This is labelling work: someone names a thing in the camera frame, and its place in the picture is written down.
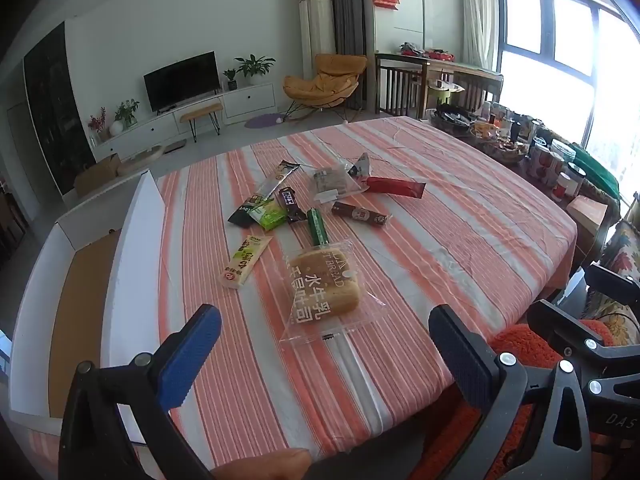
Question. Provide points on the black television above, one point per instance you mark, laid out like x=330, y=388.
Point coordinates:
x=182, y=80

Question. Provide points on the large leafy potted plant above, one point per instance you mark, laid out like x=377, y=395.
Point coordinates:
x=255, y=67

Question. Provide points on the brown cardboard box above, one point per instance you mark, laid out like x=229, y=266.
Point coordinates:
x=97, y=175

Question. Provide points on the white tv cabinet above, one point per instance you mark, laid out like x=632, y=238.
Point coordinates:
x=245, y=102

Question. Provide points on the white cardboard box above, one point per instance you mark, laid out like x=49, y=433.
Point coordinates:
x=80, y=285

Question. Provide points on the green sausage stick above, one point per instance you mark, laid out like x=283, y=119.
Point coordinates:
x=316, y=227

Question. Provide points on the red snack packet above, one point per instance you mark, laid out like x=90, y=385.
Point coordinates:
x=395, y=186

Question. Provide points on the green stool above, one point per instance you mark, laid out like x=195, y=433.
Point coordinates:
x=442, y=95

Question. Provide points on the person's left hand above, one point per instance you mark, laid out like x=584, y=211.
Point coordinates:
x=265, y=465

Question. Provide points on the grey curtain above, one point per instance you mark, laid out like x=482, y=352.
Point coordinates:
x=350, y=20

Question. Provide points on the yellow-green snack packet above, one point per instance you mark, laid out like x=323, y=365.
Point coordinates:
x=245, y=262

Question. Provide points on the dark display cabinet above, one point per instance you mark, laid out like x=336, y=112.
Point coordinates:
x=55, y=110

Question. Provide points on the small white snack packet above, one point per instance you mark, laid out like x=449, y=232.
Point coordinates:
x=361, y=165

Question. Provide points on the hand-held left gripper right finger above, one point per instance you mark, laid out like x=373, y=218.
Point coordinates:
x=455, y=350

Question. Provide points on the small potted plant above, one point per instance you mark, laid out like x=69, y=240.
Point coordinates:
x=230, y=80

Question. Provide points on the clear bread packet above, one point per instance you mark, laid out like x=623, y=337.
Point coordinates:
x=320, y=285

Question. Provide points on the red flowers in vase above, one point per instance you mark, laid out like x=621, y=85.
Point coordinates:
x=98, y=125

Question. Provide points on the cluster of jars and bottles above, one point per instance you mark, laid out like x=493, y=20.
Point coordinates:
x=500, y=135

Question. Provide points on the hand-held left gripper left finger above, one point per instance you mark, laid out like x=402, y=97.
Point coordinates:
x=190, y=355

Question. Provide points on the dark purple snack packet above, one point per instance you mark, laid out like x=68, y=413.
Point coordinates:
x=289, y=200

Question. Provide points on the covered tower air conditioner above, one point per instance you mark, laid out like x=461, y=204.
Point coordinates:
x=316, y=20

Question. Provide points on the orange striped tablecloth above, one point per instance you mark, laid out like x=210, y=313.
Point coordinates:
x=450, y=240

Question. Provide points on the yellow lounge chair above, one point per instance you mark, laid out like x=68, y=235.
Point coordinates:
x=322, y=85

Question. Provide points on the floral sofa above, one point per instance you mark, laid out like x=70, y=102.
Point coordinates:
x=622, y=250

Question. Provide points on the brown snack bar packet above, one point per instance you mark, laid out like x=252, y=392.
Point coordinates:
x=360, y=214

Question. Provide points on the green cloth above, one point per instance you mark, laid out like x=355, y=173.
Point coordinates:
x=595, y=170

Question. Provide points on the orange box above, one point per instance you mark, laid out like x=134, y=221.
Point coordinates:
x=587, y=220

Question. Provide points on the white curtain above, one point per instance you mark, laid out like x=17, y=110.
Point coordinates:
x=477, y=10

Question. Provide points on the light green snack packet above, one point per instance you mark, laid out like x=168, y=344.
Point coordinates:
x=267, y=215

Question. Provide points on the wooden stool with metal legs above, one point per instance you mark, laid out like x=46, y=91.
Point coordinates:
x=200, y=111

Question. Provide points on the orange fuzzy cushion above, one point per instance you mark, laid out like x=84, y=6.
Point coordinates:
x=520, y=342

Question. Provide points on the large window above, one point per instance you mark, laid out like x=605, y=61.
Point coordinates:
x=550, y=60

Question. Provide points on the plant in white vase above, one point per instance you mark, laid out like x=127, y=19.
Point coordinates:
x=125, y=115

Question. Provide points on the purple rug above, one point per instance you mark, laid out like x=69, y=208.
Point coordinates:
x=262, y=121

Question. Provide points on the clear brown biscuit packet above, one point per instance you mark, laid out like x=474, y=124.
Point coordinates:
x=332, y=182

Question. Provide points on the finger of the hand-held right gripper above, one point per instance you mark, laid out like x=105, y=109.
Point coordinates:
x=552, y=327
x=612, y=277

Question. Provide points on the long black snack packet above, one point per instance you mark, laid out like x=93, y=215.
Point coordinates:
x=272, y=185

